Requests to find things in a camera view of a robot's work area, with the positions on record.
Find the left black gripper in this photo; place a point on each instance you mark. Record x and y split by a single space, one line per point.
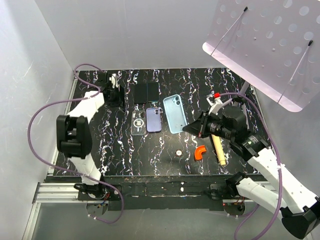
117 102

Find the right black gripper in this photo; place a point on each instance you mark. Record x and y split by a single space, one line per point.
198 128

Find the light blue phone case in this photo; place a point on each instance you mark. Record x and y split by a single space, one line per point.
175 113

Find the dark phone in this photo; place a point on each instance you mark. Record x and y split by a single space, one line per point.
140 93

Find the clear magsafe phone case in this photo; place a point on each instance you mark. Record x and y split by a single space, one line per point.
138 123

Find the lilac phone case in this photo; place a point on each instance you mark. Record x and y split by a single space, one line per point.
153 120

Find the black smartphone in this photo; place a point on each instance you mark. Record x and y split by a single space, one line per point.
153 92

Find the orange elbow pipe piece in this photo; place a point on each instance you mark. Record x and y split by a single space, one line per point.
199 152

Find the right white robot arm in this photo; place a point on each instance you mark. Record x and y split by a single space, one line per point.
296 206

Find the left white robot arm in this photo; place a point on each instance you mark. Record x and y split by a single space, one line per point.
73 133

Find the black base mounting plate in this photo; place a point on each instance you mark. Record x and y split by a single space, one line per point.
177 192

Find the white perforated music stand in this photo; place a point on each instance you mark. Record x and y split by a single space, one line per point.
274 45

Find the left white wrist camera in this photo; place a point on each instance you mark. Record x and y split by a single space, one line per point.
113 80

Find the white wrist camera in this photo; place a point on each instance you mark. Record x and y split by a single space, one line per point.
113 80
215 103

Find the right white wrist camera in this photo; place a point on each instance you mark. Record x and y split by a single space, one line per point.
215 103

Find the wooden recorder flute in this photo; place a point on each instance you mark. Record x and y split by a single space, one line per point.
219 151

